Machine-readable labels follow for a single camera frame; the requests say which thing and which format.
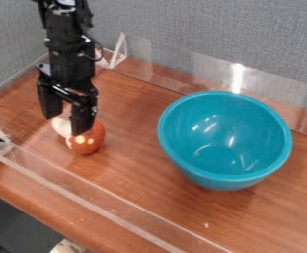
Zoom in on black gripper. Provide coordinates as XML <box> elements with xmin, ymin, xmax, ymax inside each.
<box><xmin>37</xmin><ymin>42</ymin><xmax>97</xmax><ymax>136</ymax></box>

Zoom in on toy mushroom brown cap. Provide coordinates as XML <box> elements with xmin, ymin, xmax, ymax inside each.
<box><xmin>50</xmin><ymin>116</ymin><xmax>106</xmax><ymax>156</ymax></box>

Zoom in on blue plastic bowl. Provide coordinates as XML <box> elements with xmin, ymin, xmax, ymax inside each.
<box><xmin>156</xmin><ymin>91</ymin><xmax>292</xmax><ymax>191</ymax></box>

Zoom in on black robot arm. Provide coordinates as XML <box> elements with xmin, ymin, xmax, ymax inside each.
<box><xmin>33</xmin><ymin>0</ymin><xmax>98</xmax><ymax>135</ymax></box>

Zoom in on clear acrylic back barrier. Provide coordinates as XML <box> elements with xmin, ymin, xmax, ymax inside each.
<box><xmin>113</xmin><ymin>34</ymin><xmax>307</xmax><ymax>135</ymax></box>

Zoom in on clear acrylic barrier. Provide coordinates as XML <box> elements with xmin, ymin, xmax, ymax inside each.
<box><xmin>0</xmin><ymin>143</ymin><xmax>232</xmax><ymax>253</ymax></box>
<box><xmin>113</xmin><ymin>34</ymin><xmax>307</xmax><ymax>135</ymax></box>

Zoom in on clear acrylic front barrier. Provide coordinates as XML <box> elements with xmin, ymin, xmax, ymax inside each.
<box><xmin>0</xmin><ymin>143</ymin><xmax>232</xmax><ymax>253</ymax></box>

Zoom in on clear acrylic corner bracket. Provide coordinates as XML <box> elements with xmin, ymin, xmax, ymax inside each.
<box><xmin>94</xmin><ymin>32</ymin><xmax>128</xmax><ymax>70</ymax></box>

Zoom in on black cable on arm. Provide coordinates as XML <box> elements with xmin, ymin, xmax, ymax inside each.
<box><xmin>81</xmin><ymin>34</ymin><xmax>105</xmax><ymax>63</ymax></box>

